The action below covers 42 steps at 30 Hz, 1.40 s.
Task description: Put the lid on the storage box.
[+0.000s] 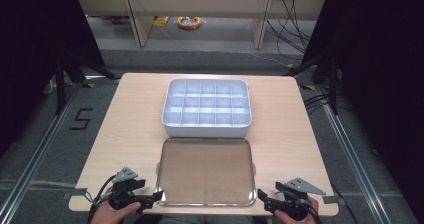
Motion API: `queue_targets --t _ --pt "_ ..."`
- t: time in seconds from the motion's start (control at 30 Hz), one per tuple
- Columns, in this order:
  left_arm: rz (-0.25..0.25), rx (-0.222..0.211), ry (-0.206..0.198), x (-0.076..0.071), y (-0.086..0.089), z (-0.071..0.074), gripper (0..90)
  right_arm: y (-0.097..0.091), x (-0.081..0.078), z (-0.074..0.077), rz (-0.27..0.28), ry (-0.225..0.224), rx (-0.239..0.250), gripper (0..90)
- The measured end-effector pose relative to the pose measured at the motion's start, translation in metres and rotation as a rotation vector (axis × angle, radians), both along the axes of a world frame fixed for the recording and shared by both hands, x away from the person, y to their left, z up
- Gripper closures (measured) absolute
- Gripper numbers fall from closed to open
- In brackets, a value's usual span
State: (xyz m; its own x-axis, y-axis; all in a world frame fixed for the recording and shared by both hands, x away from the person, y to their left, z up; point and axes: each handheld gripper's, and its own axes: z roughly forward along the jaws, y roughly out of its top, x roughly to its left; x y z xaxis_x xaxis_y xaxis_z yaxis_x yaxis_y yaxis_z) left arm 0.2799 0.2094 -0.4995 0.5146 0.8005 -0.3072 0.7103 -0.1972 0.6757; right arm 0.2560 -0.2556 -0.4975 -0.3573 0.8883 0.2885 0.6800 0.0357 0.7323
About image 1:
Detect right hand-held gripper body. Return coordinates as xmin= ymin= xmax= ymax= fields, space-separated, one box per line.
xmin=273 ymin=177 xmax=327 ymax=222

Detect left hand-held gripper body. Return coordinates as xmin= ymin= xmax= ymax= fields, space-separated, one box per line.
xmin=107 ymin=166 xmax=148 ymax=212

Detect person's right hand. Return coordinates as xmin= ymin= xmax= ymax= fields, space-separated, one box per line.
xmin=273 ymin=196 xmax=320 ymax=224

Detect person's left hand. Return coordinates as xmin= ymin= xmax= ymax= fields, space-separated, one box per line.
xmin=90 ymin=186 xmax=143 ymax=224

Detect grey tape piece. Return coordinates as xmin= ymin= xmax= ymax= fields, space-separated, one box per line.
xmin=321 ymin=194 xmax=345 ymax=205

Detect white compartment organizer box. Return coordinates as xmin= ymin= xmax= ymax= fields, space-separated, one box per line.
xmin=161 ymin=78 xmax=253 ymax=139

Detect black metal stand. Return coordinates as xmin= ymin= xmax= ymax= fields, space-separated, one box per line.
xmin=54 ymin=51 xmax=120 ymax=115
xmin=284 ymin=51 xmax=340 ymax=116

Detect black curtain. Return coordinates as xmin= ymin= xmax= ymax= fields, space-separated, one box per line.
xmin=0 ymin=0 xmax=105 ymax=158
xmin=301 ymin=0 xmax=424 ymax=215

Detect yellow flat item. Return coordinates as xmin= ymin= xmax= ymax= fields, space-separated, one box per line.
xmin=152 ymin=16 xmax=171 ymax=28

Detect light wooden bench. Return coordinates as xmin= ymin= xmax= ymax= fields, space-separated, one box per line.
xmin=73 ymin=0 xmax=328 ymax=50

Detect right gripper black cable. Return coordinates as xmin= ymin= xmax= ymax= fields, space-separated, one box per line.
xmin=281 ymin=189 xmax=324 ymax=224

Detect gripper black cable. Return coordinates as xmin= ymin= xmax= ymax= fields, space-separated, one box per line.
xmin=86 ymin=173 xmax=118 ymax=224
xmin=281 ymin=189 xmax=324 ymax=224

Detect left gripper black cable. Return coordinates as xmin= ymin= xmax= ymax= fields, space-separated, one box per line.
xmin=86 ymin=173 xmax=118 ymax=224

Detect aluminium floor rail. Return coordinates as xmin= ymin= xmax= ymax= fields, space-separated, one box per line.
xmin=0 ymin=81 xmax=83 ymax=224
xmin=315 ymin=84 xmax=392 ymax=224

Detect grey floor cable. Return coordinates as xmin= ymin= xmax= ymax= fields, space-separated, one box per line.
xmin=0 ymin=179 xmax=73 ymax=189

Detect black floor cables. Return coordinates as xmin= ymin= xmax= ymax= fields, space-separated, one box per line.
xmin=302 ymin=93 xmax=349 ymax=116

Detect hanging black cables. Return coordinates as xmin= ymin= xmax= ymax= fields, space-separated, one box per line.
xmin=265 ymin=0 xmax=317 ymax=62

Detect orange coiled cable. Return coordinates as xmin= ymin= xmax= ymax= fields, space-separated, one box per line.
xmin=176 ymin=15 xmax=203 ymax=30

